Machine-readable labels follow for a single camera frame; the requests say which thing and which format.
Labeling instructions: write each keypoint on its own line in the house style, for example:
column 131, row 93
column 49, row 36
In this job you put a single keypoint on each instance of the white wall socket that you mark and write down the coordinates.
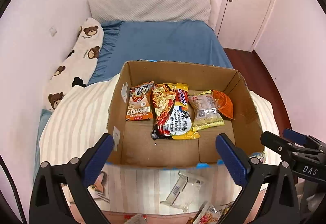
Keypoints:
column 53, row 31

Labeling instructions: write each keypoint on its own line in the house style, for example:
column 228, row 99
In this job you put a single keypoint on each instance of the clear white wrapper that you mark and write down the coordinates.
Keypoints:
column 184, row 191

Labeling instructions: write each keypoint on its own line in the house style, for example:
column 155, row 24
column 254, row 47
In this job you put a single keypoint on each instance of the white door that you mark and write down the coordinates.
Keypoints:
column 242, row 22

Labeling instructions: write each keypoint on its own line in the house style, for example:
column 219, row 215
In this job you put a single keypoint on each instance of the yellow clear cracker packet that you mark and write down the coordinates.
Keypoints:
column 206, row 113

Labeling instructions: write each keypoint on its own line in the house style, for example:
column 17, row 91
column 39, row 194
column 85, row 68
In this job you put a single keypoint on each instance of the blue bed sheet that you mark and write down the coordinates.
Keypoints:
column 163, row 45

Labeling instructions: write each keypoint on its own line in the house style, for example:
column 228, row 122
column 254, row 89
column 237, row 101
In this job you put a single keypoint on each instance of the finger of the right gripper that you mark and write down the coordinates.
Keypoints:
column 302, row 139
column 289, row 150

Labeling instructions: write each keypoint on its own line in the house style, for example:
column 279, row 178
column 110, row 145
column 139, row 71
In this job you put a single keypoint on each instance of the grey white pillow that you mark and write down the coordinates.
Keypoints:
column 155, row 10

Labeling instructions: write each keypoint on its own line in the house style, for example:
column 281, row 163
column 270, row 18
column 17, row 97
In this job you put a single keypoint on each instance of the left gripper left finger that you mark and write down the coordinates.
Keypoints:
column 48, row 203

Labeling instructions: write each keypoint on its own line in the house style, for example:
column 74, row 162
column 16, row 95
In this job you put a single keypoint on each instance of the oat cookie packet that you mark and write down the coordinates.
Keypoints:
column 211, row 214

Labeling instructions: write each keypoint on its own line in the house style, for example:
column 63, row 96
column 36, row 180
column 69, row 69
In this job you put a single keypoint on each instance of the korean noodle packet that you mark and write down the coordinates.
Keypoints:
column 171, row 108

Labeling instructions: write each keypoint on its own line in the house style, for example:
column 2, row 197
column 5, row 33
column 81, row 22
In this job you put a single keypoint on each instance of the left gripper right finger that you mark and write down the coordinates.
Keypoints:
column 280, row 203

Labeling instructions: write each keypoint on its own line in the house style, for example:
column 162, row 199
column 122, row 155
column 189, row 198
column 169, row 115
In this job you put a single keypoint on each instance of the bear print white pillow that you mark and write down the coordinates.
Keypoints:
column 79, row 65

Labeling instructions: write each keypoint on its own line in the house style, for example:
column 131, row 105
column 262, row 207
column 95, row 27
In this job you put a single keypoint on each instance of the orange panda snack packet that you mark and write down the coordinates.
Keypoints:
column 139, row 107

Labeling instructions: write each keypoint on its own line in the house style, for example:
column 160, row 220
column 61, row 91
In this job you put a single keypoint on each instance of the striped white pink quilt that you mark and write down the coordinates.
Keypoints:
column 141, row 171

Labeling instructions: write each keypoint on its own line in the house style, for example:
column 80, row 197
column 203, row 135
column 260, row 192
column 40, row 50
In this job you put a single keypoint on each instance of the cardboard snack box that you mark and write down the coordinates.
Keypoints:
column 133, row 144

